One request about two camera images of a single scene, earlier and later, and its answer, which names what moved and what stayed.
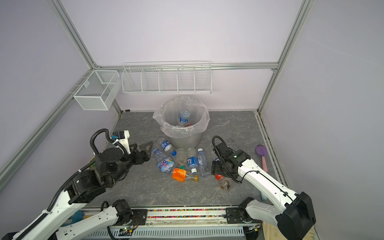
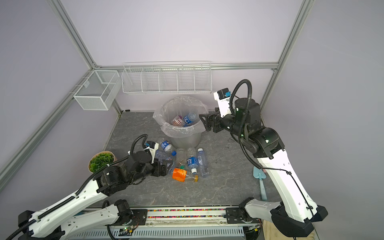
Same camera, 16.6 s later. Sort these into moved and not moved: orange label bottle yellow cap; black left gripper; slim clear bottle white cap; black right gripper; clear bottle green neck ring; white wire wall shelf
Moved: black right gripper; black left gripper
Not moved: clear bottle green neck ring; white wire wall shelf; slim clear bottle white cap; orange label bottle yellow cap
